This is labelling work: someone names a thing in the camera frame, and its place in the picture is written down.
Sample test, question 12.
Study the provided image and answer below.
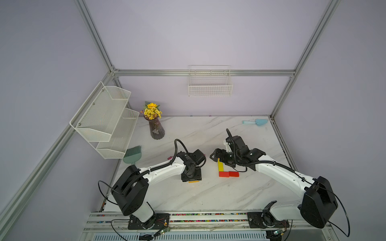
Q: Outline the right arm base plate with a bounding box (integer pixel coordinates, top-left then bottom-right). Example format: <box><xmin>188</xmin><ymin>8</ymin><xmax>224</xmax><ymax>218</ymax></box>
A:
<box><xmin>247</xmin><ymin>211</ymin><xmax>290</xmax><ymax>229</ymax></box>

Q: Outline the teal scoop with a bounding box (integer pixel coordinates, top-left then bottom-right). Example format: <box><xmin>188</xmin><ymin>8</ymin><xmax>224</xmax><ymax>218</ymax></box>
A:
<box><xmin>242</xmin><ymin>119</ymin><xmax>268</xmax><ymax>127</ymax></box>

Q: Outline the yellow block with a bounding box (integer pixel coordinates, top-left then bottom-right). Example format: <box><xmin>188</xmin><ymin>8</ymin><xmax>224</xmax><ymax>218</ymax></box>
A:
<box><xmin>217</xmin><ymin>158</ymin><xmax>224</xmax><ymax>172</ymax></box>

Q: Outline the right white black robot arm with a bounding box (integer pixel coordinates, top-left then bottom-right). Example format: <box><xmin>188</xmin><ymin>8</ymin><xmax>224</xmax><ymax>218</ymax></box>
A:
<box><xmin>210</xmin><ymin>148</ymin><xmax>342</xmax><ymax>229</ymax></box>

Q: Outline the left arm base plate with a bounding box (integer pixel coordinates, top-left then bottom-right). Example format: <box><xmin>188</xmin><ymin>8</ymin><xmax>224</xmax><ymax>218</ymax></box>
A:
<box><xmin>128</xmin><ymin>213</ymin><xmax>170</xmax><ymax>230</ymax></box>

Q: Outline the red block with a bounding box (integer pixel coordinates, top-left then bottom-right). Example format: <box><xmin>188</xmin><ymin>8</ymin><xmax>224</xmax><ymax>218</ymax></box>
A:
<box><xmin>219</xmin><ymin>171</ymin><xmax>230</xmax><ymax>178</ymax></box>
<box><xmin>228</xmin><ymin>171</ymin><xmax>240</xmax><ymax>177</ymax></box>

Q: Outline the yellow flower bouquet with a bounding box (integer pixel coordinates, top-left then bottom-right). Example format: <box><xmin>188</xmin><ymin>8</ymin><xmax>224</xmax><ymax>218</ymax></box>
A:
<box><xmin>142</xmin><ymin>102</ymin><xmax>162</xmax><ymax>120</ymax></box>

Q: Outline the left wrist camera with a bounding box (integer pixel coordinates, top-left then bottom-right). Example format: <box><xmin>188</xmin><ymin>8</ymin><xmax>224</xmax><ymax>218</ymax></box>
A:
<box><xmin>191</xmin><ymin>149</ymin><xmax>206</xmax><ymax>166</ymax></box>

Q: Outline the aluminium front rail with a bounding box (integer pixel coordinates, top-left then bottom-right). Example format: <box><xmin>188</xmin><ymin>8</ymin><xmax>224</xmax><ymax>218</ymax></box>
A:
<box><xmin>81</xmin><ymin>209</ymin><xmax>332</xmax><ymax>233</ymax></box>

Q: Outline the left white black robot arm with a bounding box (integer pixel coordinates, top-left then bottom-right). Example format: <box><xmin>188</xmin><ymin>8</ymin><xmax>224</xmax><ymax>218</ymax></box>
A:
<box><xmin>98</xmin><ymin>139</ymin><xmax>206</xmax><ymax>229</ymax></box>

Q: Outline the dark glass vase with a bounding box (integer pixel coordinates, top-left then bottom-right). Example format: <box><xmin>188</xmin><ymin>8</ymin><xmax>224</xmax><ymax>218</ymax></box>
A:
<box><xmin>148</xmin><ymin>118</ymin><xmax>165</xmax><ymax>140</ymax></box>

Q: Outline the upper white mesh shelf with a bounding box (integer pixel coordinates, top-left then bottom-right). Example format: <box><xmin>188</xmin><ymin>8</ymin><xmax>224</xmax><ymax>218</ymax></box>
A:
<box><xmin>69</xmin><ymin>82</ymin><xmax>131</xmax><ymax>142</ymax></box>

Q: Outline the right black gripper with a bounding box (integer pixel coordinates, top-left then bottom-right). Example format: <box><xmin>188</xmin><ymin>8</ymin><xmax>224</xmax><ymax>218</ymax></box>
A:
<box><xmin>210</xmin><ymin>149</ymin><xmax>241</xmax><ymax>167</ymax></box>

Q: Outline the white wire wall basket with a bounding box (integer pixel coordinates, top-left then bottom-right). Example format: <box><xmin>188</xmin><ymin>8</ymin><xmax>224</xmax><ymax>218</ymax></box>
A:
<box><xmin>188</xmin><ymin>65</ymin><xmax>233</xmax><ymax>97</ymax></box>

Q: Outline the lower white mesh shelf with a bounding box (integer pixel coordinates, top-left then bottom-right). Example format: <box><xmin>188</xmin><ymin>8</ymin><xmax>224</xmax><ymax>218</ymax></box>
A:
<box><xmin>96</xmin><ymin>108</ymin><xmax>139</xmax><ymax>159</ymax></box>

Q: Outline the white mesh shelf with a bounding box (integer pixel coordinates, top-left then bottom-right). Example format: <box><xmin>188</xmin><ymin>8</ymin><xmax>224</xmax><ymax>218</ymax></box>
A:
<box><xmin>96</xmin><ymin>108</ymin><xmax>139</xmax><ymax>159</ymax></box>
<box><xmin>69</xmin><ymin>82</ymin><xmax>131</xmax><ymax>142</ymax></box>

